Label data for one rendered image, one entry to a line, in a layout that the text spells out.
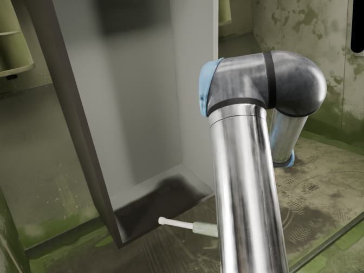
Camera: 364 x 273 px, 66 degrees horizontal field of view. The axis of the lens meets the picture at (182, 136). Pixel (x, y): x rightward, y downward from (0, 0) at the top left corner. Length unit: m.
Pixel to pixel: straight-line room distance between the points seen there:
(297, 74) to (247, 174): 0.22
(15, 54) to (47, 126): 0.57
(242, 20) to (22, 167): 2.50
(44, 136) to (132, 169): 0.92
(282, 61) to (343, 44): 2.18
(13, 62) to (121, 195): 1.09
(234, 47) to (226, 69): 2.58
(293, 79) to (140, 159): 1.21
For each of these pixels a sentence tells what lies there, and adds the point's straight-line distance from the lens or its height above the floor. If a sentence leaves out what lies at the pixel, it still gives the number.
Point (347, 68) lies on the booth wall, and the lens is 2.75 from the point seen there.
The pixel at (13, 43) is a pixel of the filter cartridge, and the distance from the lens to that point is 2.13.
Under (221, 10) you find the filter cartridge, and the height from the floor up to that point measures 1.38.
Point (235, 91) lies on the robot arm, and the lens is 0.54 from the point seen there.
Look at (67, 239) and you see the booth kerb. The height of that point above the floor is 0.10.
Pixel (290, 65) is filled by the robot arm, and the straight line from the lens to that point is 0.57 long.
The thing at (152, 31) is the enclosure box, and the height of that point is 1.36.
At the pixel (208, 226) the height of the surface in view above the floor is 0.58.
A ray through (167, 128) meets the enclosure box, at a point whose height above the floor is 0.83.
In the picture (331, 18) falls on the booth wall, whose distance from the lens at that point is 2.77.
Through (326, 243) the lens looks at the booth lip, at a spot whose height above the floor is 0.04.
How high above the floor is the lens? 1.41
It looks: 23 degrees down
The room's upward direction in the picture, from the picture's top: 11 degrees counter-clockwise
